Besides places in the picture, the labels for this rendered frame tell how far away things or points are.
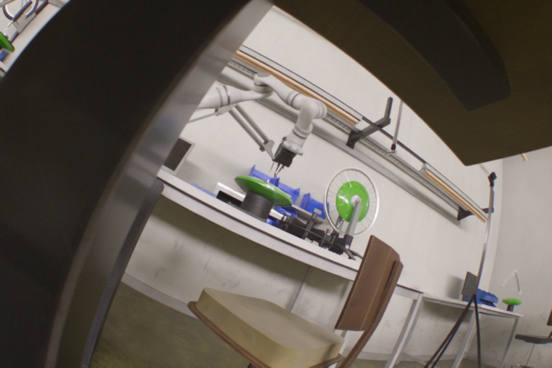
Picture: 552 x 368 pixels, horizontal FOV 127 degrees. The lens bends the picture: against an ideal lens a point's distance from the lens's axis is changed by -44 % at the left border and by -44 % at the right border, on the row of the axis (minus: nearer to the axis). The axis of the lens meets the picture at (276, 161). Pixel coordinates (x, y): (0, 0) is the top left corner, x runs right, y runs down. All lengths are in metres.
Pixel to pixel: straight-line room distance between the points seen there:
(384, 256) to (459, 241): 3.50
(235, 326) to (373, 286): 0.32
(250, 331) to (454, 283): 3.67
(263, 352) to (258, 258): 1.65
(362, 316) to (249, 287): 1.72
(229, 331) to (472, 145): 0.59
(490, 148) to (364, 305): 0.41
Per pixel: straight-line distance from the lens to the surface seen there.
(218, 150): 2.18
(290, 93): 1.02
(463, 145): 0.23
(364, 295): 0.54
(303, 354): 0.58
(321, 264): 1.36
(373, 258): 0.53
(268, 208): 1.18
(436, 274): 3.62
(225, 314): 0.65
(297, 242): 1.22
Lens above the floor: 0.80
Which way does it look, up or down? 20 degrees up
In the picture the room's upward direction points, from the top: 25 degrees clockwise
